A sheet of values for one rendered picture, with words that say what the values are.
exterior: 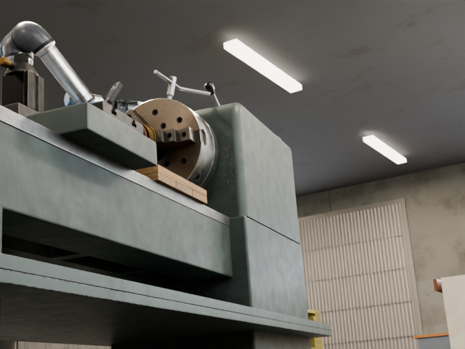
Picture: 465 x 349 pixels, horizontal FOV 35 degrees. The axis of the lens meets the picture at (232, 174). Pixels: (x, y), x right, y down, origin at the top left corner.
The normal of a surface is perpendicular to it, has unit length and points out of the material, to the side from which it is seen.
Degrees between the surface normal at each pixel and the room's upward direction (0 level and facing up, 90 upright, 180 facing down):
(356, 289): 90
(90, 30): 180
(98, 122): 90
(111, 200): 90
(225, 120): 90
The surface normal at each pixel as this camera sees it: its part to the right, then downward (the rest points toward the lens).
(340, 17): 0.07, 0.96
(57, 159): 0.93, -0.16
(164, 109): -0.37, -0.23
